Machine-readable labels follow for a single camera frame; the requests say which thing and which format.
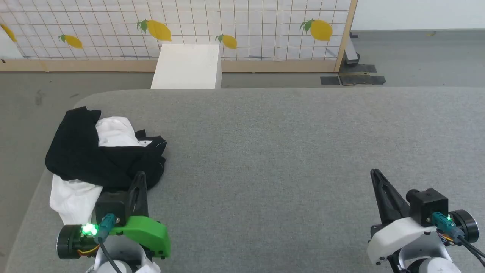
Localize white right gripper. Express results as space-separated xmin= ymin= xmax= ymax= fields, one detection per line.
xmin=366 ymin=169 xmax=440 ymax=265

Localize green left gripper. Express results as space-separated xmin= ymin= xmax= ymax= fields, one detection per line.
xmin=109 ymin=171 xmax=171 ymax=259

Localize white garment with black sleeves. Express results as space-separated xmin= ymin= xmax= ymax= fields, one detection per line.
xmin=45 ymin=107 xmax=167 ymax=225

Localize grey fabric sofa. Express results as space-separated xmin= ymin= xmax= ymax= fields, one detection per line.
xmin=2 ymin=87 xmax=485 ymax=273

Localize grey floor patches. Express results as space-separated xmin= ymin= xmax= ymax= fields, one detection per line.
xmin=339 ymin=72 xmax=386 ymax=86

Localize white box with blue label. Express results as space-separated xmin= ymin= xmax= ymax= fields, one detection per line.
xmin=150 ymin=44 xmax=222 ymax=90

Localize lemon print partition screen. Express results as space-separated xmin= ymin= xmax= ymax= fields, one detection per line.
xmin=0 ymin=0 xmax=358 ymax=73

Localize white rolling board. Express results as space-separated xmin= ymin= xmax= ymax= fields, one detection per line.
xmin=343 ymin=0 xmax=485 ymax=67

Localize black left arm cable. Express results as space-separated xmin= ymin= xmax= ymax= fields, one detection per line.
xmin=96 ymin=213 xmax=122 ymax=273

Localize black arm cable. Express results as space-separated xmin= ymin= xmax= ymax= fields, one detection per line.
xmin=96 ymin=213 xmax=122 ymax=273
xmin=432 ymin=212 xmax=485 ymax=267

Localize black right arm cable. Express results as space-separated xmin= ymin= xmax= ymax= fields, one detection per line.
xmin=432 ymin=212 xmax=485 ymax=267

